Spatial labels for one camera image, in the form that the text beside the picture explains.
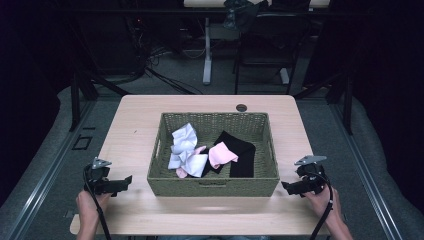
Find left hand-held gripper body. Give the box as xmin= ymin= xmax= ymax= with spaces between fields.
xmin=83 ymin=157 xmax=116 ymax=197

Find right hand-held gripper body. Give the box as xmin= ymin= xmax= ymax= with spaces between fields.
xmin=294 ymin=155 xmax=328 ymax=196

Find person's right hand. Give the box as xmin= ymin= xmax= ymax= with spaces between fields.
xmin=302 ymin=187 xmax=342 ymax=225

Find person's left hand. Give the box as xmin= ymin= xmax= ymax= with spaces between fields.
xmin=75 ymin=189 xmax=113 ymax=232

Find black cloth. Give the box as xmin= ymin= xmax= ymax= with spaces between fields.
xmin=199 ymin=130 xmax=257 ymax=179

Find white crumpled cloth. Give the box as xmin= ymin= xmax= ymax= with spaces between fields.
xmin=167 ymin=122 xmax=209 ymax=179

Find black metal stand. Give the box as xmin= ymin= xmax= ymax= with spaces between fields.
xmin=293 ymin=70 xmax=355 ymax=136
xmin=67 ymin=64 xmax=132 ymax=133

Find green woven basket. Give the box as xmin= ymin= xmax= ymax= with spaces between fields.
xmin=146 ymin=111 xmax=281 ymax=198

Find white desk leg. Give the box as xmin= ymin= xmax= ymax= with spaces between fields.
xmin=202 ymin=17 xmax=213 ymax=86
xmin=279 ymin=67 xmax=291 ymax=85

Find black folding chair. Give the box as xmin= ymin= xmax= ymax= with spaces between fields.
xmin=232 ymin=9 xmax=313 ymax=96

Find dark bag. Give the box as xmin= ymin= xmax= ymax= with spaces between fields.
xmin=222 ymin=0 xmax=270 ymax=34

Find white desk top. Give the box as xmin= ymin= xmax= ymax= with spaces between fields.
xmin=183 ymin=0 xmax=332 ymax=9

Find black floor hatch frame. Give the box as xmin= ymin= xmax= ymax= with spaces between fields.
xmin=71 ymin=134 xmax=94 ymax=151

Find grey floor rail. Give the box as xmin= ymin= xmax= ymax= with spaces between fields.
xmin=329 ymin=99 xmax=405 ymax=240
xmin=0 ymin=99 xmax=98 ymax=240

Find black floor cables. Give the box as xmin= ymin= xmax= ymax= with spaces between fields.
xmin=131 ymin=18 xmax=205 ymax=96

